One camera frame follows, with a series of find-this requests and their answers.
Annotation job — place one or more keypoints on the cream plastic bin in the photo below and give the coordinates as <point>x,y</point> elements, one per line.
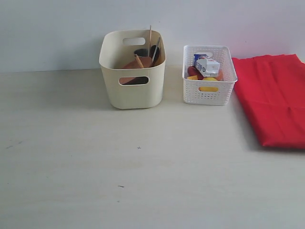
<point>118,50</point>

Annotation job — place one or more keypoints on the wooden chopstick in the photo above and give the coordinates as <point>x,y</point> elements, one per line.
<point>138,60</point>
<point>150,41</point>

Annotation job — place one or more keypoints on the yellow lemon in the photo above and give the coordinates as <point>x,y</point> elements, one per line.
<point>210,85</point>

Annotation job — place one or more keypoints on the brown wooden plate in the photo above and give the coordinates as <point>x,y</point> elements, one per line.
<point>146,62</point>

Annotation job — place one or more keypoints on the red scalloped table cloth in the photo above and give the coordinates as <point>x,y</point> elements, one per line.
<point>271,91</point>

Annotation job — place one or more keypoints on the dark wooden spoon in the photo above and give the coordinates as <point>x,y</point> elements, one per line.
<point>157,54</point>

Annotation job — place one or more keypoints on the red sausage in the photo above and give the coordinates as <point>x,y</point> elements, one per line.
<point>193,71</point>

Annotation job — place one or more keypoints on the white perforated plastic basket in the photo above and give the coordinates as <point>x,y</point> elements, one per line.
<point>191,94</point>

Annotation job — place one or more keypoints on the stainless steel cup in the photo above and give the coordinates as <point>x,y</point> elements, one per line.
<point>141,52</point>

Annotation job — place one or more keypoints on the brown egg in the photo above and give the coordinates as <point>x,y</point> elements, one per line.
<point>220,75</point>

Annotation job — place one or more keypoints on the steel table knife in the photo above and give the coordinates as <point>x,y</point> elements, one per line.
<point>155,50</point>

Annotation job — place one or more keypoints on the yellow cheese wedge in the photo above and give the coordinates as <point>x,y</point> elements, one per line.
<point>194,77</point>

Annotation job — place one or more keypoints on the blue white milk carton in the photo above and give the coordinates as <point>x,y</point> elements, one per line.
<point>207,66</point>

